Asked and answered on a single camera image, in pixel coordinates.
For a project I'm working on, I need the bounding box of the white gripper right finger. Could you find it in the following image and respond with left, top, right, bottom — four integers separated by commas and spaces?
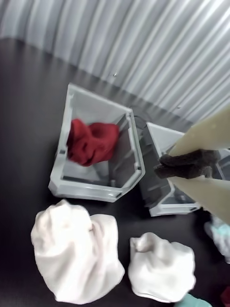
154, 164, 230, 225

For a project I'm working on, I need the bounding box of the dark red sock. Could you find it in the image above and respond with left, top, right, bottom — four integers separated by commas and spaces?
219, 285, 230, 307
66, 118, 120, 167

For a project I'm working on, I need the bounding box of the white sock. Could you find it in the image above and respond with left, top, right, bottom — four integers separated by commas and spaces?
127, 232, 196, 303
30, 198, 126, 305

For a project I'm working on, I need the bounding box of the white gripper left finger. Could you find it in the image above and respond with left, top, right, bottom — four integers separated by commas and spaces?
159, 103, 230, 166

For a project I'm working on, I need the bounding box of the grey plastic bin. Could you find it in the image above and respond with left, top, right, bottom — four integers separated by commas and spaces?
47, 83, 146, 203
138, 121, 230, 217

